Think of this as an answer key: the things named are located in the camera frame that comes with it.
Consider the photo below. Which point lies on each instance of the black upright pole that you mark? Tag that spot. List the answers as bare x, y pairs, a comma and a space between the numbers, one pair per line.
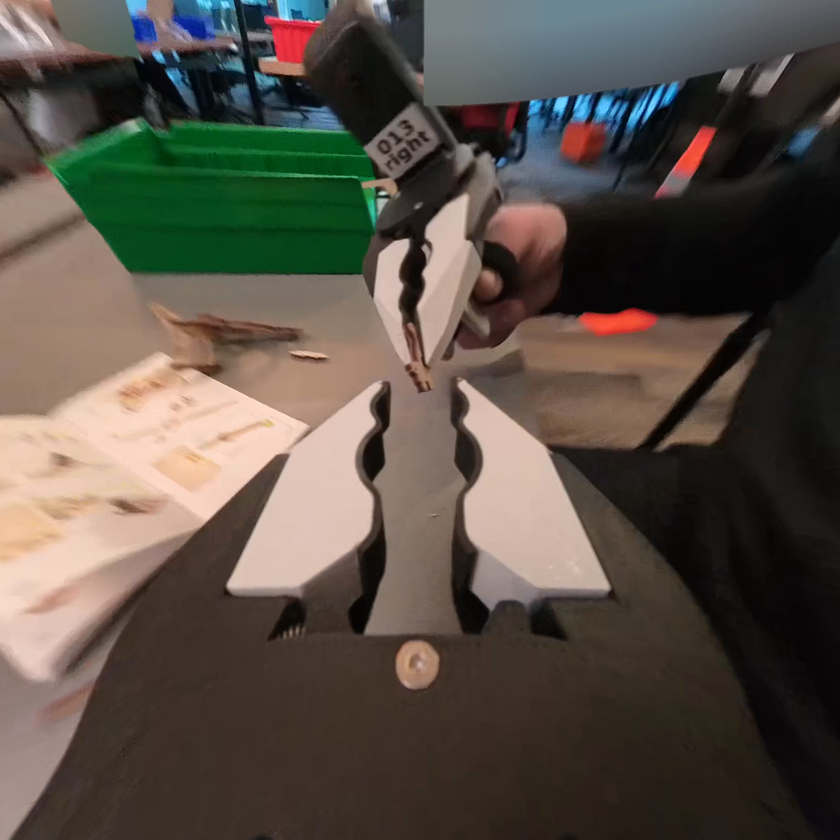
248, 59

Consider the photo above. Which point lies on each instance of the orange plastic piece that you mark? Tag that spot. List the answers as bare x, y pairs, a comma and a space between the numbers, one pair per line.
617, 321

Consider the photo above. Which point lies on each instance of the wooden model assembly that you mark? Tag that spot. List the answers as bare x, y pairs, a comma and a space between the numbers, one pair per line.
216, 328

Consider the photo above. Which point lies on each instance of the instruction booklet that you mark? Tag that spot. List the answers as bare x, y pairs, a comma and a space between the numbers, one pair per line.
98, 525

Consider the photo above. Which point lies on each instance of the small notched wooden model part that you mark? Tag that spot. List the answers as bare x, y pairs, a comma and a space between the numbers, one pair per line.
418, 371

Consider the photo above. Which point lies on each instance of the green plastic storage bin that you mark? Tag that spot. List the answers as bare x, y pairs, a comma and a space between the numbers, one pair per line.
229, 229

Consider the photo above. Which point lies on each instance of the black stand leg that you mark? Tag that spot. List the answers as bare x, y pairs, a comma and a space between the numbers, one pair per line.
702, 387

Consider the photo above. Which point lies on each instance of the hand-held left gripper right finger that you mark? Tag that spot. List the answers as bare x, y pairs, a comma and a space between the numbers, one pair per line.
531, 525

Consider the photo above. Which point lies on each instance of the person's right hand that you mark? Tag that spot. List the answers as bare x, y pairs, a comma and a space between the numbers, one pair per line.
538, 243

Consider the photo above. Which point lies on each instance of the orange striped post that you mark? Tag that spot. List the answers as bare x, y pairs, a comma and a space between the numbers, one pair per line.
686, 164

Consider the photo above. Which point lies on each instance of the person's right forearm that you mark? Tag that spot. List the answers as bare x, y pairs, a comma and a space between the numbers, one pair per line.
656, 249

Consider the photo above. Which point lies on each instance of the red plastic bin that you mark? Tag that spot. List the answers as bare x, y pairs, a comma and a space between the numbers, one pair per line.
292, 39

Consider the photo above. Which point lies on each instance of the person's black clothing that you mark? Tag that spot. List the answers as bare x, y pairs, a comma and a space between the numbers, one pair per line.
754, 525

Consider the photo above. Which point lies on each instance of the orange box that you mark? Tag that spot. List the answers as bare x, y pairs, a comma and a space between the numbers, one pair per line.
584, 141

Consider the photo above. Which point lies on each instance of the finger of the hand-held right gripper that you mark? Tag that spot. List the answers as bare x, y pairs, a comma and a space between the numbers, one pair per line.
388, 289
453, 275

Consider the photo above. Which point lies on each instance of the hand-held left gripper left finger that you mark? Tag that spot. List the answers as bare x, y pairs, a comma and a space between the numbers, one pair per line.
308, 518

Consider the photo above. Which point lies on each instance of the small oval wooden piece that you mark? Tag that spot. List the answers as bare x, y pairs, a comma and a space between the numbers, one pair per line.
308, 355

